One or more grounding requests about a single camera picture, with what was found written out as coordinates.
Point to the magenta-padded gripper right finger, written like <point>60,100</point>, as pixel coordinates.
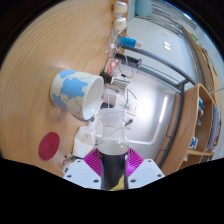
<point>146,171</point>

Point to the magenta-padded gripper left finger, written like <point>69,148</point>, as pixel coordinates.
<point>78,171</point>

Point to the clear bottle with dark label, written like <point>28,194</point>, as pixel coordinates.
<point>113,166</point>

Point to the white tissue pack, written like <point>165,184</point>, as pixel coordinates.
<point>81,143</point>

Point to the flat round red coaster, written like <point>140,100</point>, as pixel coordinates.
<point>49,146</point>

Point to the white mug with blue map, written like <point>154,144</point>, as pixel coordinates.
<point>71,88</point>

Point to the small black cube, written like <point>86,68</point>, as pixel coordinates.
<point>106,77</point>

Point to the black electric shaver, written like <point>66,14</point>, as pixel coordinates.
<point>128,60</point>

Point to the white tape roll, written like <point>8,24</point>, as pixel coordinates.
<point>120,7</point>
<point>120,24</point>

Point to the light blue pillow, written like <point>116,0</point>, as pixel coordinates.
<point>143,6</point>

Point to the long wooden wall shelf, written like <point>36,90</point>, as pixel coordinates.
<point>203,60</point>

